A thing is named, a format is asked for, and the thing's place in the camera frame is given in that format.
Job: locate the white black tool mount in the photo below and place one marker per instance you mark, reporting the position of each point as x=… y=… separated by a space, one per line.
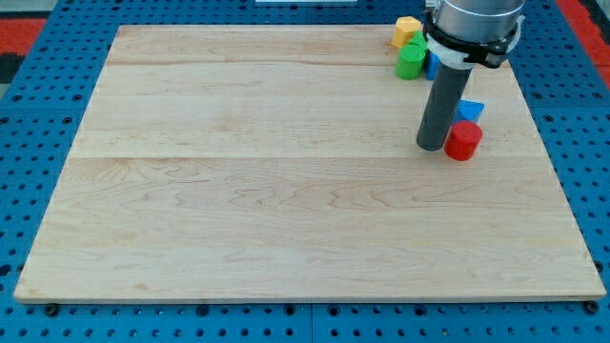
x=464 y=38

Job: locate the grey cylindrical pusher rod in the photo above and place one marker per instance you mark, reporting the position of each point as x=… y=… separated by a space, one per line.
x=441 y=107

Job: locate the red cylinder block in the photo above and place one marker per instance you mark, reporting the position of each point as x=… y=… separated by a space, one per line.
x=463 y=140

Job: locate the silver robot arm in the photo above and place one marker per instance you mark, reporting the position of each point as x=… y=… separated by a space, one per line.
x=474 y=5

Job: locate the blue block under arm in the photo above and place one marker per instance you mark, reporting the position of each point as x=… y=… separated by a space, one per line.
x=431 y=66

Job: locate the blue triangle block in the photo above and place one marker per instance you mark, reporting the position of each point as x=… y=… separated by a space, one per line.
x=468 y=111

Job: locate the green block behind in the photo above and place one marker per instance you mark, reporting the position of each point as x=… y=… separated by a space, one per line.
x=419 y=40

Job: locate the green cylinder block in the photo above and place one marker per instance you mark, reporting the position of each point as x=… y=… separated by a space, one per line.
x=409 y=62

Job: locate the yellow hexagon block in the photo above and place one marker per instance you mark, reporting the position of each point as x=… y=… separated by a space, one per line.
x=405 y=29

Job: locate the light wooden board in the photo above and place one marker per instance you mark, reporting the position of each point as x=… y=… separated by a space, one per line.
x=262 y=164

